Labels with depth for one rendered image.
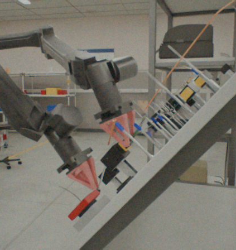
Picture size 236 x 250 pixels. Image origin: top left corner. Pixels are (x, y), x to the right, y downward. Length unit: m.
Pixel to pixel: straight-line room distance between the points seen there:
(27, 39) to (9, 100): 0.50
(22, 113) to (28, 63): 8.57
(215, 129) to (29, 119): 0.43
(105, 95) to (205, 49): 1.09
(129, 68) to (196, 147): 0.29
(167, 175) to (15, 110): 0.38
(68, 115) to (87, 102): 7.87
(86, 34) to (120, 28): 0.99
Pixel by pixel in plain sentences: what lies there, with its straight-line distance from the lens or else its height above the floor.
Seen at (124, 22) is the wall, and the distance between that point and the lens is 8.52.
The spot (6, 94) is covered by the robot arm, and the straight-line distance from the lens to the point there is 0.69.
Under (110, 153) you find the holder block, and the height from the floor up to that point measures 1.14.
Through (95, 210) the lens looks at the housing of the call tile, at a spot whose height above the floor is 1.10.
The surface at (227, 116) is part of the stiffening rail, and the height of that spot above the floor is 1.25.
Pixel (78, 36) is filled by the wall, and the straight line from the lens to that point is 8.75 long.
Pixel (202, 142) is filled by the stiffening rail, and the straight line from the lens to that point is 0.52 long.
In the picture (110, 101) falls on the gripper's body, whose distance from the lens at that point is 0.67.
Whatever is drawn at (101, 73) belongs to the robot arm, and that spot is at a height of 1.33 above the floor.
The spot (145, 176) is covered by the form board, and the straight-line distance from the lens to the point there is 0.40.
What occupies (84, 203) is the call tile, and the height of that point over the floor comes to 1.11.
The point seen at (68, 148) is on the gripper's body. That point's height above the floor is 1.15.
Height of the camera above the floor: 1.30
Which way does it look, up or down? 8 degrees down
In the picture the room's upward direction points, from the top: straight up
